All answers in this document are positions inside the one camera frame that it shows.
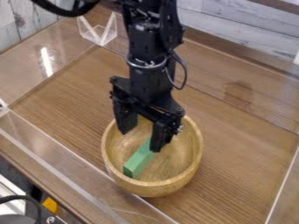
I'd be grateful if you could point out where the clear acrylic corner bracket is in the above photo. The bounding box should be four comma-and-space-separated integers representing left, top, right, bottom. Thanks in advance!
78, 12, 118, 46

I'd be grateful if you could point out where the clear acrylic front wall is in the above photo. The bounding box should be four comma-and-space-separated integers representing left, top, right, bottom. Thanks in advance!
0, 108, 179, 224

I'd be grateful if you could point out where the brown wooden bowl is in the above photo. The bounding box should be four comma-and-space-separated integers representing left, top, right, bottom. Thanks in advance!
100, 116, 203, 198

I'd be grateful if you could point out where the black cable at corner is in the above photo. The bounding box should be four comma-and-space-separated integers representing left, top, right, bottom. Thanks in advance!
0, 194, 43, 224

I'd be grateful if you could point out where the yellow and black device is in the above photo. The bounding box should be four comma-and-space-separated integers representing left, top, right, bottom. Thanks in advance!
24, 200, 82, 224

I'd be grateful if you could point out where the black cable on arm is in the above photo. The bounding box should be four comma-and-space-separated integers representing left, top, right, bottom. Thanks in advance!
163, 51, 190, 91

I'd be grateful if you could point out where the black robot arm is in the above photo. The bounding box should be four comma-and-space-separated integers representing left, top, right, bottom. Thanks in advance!
111, 0, 186, 152

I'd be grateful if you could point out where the green rectangular block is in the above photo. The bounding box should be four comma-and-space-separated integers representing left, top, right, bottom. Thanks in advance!
123, 139, 156, 179

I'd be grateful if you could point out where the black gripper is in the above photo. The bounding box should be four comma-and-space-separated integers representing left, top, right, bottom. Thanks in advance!
108, 59, 187, 153

